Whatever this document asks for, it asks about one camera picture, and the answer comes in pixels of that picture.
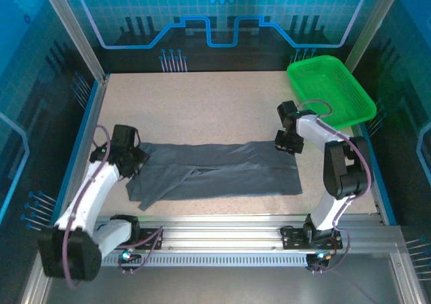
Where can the grey t-shirt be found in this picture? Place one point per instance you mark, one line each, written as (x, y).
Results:
(235, 176)

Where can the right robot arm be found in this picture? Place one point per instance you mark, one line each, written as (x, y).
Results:
(347, 169)

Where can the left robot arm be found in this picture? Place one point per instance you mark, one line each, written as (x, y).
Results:
(84, 199)

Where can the blue table edge strip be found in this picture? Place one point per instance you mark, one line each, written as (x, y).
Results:
(384, 199)
(77, 149)

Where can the green plastic basket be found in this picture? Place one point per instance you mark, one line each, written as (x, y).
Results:
(330, 85)

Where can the left controller with indicator lights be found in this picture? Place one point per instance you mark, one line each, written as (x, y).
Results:
(126, 255)

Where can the controller with indicator lights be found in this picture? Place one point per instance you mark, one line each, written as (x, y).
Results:
(320, 257)
(126, 255)

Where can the right controller with indicator lights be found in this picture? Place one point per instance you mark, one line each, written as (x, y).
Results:
(320, 257)

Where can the grey metal panel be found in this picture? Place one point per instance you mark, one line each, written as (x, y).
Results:
(219, 283)

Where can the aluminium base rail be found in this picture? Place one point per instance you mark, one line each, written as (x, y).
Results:
(219, 233)

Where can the aluminium frame post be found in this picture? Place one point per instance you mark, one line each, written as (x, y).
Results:
(74, 34)
(373, 24)

